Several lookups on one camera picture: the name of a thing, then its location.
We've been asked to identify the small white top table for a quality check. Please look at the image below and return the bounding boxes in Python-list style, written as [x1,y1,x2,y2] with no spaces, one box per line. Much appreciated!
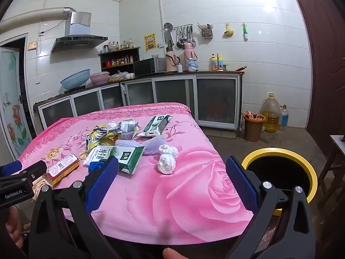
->
[318,135,345,203]

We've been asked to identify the crumpled silver green packet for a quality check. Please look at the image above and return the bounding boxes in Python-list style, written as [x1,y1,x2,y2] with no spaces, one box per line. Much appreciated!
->
[119,119,141,139]

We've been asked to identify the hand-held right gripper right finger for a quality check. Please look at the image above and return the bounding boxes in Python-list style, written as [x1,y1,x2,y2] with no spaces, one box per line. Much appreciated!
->
[225,155,317,259]

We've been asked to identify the blue plastic basin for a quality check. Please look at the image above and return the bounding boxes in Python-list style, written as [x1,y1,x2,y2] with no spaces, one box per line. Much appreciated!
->
[60,69,91,90]

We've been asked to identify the black range hood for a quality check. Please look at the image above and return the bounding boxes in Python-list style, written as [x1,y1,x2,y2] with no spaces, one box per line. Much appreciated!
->
[51,11,108,53]

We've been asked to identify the small green white milk carton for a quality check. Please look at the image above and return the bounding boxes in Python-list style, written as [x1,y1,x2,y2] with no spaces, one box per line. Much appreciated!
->
[137,115,173,138]

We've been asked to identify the silver exhaust duct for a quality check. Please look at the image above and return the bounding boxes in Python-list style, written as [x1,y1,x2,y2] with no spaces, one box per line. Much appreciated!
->
[0,6,77,32]

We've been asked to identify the yellow wall poster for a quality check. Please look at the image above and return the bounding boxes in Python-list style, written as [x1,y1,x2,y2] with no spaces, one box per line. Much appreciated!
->
[144,33,156,52]

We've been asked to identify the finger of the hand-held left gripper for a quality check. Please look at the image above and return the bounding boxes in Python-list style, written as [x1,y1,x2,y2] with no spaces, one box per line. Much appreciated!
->
[0,161,23,176]
[0,160,48,185]

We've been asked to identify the dark wooden shelf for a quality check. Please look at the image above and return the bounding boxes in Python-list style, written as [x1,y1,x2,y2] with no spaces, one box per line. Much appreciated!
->
[98,46,141,72]

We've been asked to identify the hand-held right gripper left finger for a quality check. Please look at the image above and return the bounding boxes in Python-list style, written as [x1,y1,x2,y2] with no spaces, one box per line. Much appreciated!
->
[27,156,124,259]

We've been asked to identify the row of glass bottles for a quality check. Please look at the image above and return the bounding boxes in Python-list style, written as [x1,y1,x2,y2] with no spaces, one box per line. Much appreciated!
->
[100,38,135,53]

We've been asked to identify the pink thermos dark cap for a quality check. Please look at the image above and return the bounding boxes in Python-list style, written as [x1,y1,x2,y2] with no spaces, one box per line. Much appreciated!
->
[165,46,180,72]

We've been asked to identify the row of hanging kitchen utensils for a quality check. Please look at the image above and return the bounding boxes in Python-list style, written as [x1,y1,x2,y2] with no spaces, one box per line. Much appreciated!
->
[163,23,194,49]

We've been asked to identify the wire chopstick holder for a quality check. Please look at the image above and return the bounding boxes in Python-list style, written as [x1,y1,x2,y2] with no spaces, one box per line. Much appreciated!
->
[198,23,213,38]

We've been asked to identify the person's left hand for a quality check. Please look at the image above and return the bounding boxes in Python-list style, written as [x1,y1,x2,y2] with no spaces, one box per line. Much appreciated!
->
[5,215,25,249]

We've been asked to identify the red yellow box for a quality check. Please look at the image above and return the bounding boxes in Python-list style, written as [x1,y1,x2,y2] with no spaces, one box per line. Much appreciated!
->
[44,154,80,186]

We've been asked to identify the large green white milk carton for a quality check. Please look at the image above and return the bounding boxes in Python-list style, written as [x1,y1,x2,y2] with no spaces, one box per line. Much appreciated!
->
[83,145,145,176]

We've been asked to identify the brown waste bin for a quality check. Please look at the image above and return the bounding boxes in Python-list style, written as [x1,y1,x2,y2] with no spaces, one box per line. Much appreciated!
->
[243,111,267,142]

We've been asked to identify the pale purple bag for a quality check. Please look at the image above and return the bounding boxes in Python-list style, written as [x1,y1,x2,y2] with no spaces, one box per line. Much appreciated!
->
[116,136,168,156]

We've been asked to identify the brown wooden door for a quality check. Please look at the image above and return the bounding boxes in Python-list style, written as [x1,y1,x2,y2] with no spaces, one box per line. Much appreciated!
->
[286,0,345,157]

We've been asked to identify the clear water bottle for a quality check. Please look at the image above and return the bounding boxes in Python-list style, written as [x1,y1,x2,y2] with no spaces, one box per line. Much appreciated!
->
[279,104,290,128]

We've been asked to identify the yellow snack wrapper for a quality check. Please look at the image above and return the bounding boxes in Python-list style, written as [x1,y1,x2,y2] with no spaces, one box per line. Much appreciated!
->
[86,124,119,152]

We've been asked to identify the black microwave oven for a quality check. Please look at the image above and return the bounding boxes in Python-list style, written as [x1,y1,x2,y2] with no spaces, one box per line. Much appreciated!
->
[133,57,166,76]

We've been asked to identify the clear bag of food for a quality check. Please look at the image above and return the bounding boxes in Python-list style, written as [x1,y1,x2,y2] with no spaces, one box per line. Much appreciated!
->
[108,71,135,83]

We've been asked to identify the yellow trash bin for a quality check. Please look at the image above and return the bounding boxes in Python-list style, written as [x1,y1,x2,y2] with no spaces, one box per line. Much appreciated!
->
[241,147,318,217]

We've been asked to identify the large cooking oil jug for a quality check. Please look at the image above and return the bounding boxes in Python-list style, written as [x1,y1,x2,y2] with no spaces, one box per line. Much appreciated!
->
[260,92,281,133]

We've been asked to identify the pink plastic basin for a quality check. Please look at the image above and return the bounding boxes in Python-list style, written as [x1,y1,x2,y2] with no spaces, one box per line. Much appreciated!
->
[89,71,111,86]

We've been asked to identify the person's right hand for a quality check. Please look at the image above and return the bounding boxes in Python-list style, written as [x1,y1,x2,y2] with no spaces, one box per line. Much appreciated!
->
[162,247,190,259]

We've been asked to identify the floral glass door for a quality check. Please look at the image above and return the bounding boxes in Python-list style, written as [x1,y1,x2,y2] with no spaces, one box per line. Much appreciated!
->
[0,47,36,163]

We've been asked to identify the kitchen counter cabinet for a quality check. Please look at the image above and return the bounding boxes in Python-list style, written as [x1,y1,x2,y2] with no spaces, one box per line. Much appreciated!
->
[34,70,245,130]

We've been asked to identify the white diaper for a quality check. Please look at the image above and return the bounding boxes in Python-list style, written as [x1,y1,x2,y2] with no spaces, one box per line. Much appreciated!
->
[157,144,179,175]

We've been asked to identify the row of spice jars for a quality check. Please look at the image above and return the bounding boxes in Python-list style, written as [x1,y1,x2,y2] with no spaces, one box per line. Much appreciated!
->
[104,55,134,67]

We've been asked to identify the pink floral blanket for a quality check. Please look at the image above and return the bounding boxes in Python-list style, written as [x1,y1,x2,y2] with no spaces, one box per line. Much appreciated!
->
[16,103,255,246]

